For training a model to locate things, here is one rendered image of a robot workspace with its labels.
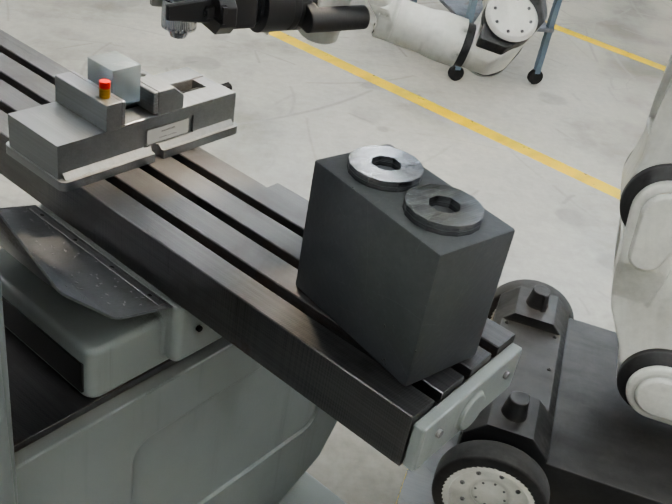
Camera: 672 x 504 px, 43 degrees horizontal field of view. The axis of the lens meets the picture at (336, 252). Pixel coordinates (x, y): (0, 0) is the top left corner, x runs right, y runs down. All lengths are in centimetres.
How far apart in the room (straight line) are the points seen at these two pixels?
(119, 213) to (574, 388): 94
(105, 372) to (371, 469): 115
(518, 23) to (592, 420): 76
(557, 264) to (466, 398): 219
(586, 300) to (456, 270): 215
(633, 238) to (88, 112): 86
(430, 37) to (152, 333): 58
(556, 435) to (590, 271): 167
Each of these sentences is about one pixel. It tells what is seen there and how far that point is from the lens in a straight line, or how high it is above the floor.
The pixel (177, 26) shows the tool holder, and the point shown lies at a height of 121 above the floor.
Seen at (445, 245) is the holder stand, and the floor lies 115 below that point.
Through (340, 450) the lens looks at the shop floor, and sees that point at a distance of 225.
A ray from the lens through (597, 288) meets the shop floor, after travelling 314.
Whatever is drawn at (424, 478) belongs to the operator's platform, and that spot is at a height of 40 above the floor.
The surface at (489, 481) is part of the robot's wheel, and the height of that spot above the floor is 53.
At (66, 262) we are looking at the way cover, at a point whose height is 90.
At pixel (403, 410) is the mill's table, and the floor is 96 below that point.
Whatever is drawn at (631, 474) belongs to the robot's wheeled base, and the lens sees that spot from 161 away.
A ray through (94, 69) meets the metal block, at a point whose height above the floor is 109.
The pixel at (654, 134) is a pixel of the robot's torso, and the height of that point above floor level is 112.
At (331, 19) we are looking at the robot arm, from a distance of 123.
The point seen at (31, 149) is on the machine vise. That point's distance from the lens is 132.
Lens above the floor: 162
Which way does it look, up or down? 33 degrees down
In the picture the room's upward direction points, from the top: 11 degrees clockwise
